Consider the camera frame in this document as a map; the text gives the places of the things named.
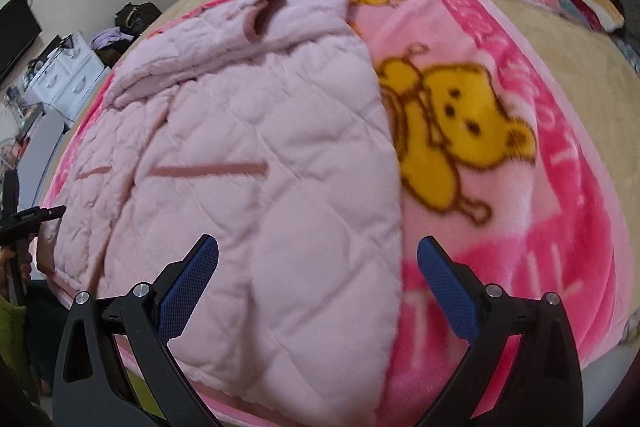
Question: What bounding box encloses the purple cloth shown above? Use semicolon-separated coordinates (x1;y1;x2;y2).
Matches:
91;27;133;50

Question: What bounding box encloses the red yellow patterned cloth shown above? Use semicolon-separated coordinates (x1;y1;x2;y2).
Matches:
550;0;626;33

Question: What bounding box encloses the dark clothes pile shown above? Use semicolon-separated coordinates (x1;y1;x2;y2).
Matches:
95;32;132;69

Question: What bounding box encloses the beige bed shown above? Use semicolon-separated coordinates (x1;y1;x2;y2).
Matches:
65;0;640;348

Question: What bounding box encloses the white dresser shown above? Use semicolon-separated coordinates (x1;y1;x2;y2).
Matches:
24;34;108;120

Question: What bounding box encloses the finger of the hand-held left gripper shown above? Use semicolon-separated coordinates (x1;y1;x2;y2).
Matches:
30;205;67;222

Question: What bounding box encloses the black wall television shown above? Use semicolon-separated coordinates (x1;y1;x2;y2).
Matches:
0;0;43;83

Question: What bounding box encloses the pink bear printed blanket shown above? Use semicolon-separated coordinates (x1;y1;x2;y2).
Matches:
40;0;631;427

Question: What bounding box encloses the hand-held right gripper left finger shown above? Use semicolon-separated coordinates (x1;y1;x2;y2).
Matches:
52;233;221;427

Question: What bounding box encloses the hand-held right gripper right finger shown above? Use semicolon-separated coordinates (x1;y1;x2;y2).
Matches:
415;235;585;427

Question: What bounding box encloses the pink quilted jacket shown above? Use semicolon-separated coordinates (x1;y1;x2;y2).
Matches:
37;0;406;425

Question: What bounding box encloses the person's left hand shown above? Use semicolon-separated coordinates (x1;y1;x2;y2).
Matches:
0;248;34;303

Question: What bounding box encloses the black bag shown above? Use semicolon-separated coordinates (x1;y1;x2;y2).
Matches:
115;2;162;33

